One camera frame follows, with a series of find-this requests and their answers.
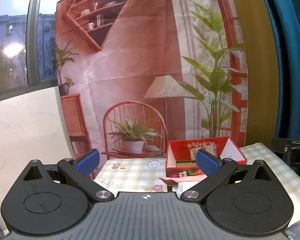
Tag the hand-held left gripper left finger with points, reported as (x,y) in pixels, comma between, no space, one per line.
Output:
(87,161)

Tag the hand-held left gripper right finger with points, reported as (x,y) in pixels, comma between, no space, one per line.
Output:
(208,162)

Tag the red strawberry print box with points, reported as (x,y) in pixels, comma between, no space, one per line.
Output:
(182,147)

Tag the pink knit cloth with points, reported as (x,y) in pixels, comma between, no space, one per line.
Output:
(182,180)

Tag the green checkered tablecloth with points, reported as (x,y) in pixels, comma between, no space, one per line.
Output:
(135,171)

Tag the blue curtain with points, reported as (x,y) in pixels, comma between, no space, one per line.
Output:
(292,55)

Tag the printed room scene backdrop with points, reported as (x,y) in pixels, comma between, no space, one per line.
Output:
(140,55)

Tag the window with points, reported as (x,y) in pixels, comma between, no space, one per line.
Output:
(10,42)

